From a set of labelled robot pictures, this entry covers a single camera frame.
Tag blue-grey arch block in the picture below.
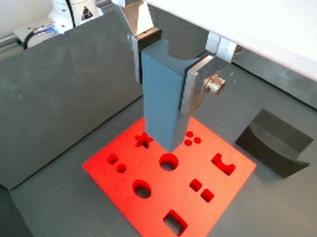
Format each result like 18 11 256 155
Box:
142 40 198 152

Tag dark grey foam panel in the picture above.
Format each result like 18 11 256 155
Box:
0 11 142 190

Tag red shape-sorting board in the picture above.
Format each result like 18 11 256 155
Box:
83 118 256 237

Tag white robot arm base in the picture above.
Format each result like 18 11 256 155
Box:
14 0 103 49

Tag black curved holder block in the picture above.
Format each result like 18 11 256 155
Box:
236 109 313 179

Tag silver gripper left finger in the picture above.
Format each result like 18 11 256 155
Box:
129 27 162 83

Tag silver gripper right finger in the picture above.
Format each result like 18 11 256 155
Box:
179 31 240 116

